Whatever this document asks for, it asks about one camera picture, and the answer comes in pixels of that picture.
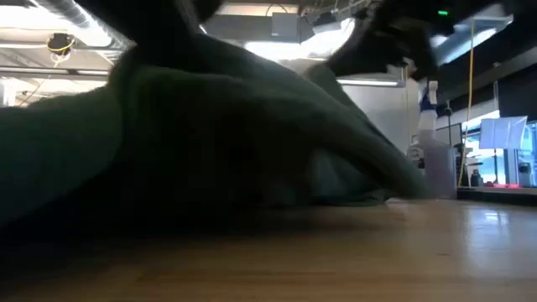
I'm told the clear spray bottle blue nozzle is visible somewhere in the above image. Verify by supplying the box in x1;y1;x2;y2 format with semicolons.
409;79;459;200

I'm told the black metal table frame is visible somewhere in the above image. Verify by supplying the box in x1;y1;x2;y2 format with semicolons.
456;187;537;207

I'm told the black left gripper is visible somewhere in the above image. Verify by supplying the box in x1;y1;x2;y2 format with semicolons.
75;0;223;55

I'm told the grey ceiling box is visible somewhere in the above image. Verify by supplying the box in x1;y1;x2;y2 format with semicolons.
271;12;301;41

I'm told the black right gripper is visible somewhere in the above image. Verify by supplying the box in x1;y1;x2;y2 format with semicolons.
326;0;441;81

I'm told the silver ceiling duct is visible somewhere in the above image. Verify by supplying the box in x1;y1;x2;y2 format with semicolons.
35;0;135;51

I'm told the fluorescent light strip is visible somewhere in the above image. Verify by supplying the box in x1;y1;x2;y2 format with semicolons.
335;78;399;88

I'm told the dark green button shirt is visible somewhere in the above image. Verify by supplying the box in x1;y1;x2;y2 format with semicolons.
0;33;430;236

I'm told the yellow hanging cable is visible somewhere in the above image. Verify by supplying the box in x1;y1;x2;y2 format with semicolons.
456;18;477;189

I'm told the white display screen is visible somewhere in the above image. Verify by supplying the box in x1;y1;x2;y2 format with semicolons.
479;116;529;151

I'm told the yellow black cord reel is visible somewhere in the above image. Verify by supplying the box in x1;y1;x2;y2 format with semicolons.
45;32;77;58

